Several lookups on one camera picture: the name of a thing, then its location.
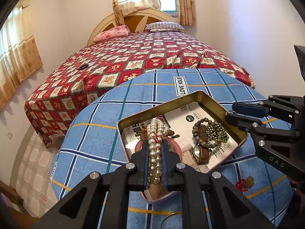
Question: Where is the metallic ball bead chain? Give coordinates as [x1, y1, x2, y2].
[206, 120, 230, 144]

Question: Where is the thin silver bangle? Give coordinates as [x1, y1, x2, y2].
[160, 210, 183, 229]

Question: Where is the red cord charm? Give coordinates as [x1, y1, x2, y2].
[235, 179, 248, 192]

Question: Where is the grey stone bead bracelet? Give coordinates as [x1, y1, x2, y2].
[191, 117, 221, 149]

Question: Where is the pink bangle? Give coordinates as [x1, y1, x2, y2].
[134, 136, 182, 168]

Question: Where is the white pearl necklace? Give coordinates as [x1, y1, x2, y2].
[145, 117, 170, 189]

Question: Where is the pink metal tin box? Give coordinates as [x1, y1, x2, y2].
[116, 90, 249, 204]

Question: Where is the red patterned bedspread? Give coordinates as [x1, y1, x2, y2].
[24, 31, 255, 146]

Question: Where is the beige curtain right side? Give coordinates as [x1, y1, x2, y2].
[176, 0, 196, 26]

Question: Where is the purple plaid pillow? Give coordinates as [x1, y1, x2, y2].
[145, 21, 185, 32]

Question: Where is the cream wooden headboard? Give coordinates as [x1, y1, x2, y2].
[87, 8, 178, 46]

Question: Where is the pink floral pillow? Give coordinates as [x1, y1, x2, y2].
[94, 25, 131, 44]

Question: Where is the beige curtain left window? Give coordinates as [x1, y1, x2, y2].
[1, 6, 43, 108]

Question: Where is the white wall socket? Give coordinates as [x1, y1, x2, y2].
[5, 131, 12, 139]

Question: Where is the black ring object on bed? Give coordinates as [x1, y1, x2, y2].
[78, 64, 89, 70]

